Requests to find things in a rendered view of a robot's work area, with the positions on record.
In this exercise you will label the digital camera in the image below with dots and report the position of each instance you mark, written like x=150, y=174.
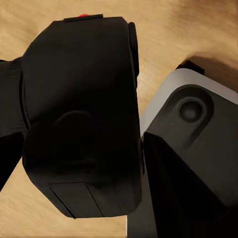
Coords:
x=73, y=97

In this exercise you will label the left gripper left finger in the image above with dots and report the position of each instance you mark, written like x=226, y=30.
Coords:
x=10, y=154

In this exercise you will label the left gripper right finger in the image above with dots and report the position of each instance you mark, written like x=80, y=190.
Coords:
x=184, y=206

